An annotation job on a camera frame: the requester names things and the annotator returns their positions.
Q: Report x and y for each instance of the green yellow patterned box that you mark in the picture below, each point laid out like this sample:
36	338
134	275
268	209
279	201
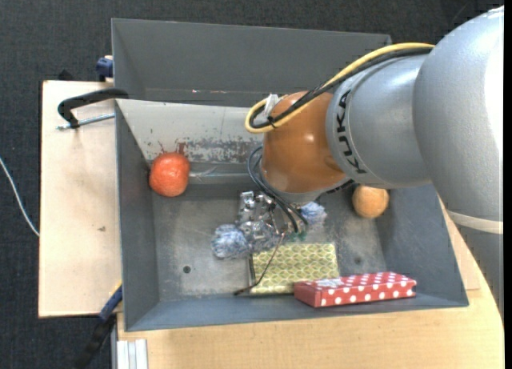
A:
304	263

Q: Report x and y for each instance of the orange fruit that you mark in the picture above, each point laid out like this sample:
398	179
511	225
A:
169	175

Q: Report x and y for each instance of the tan ball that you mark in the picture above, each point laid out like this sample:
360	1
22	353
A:
370	202

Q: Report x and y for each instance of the red white dotted box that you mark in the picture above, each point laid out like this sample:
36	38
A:
360	291

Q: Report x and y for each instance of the grey metal bin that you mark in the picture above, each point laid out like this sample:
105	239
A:
192	63

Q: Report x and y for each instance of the pale wood board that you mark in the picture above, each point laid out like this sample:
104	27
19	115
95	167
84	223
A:
80	207

